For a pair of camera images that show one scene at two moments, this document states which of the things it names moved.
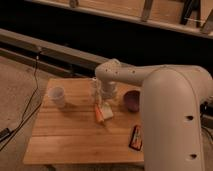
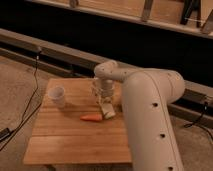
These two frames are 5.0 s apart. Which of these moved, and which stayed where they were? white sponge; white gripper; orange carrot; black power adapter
Moved: orange carrot
Stayed: white sponge; black power adapter; white gripper
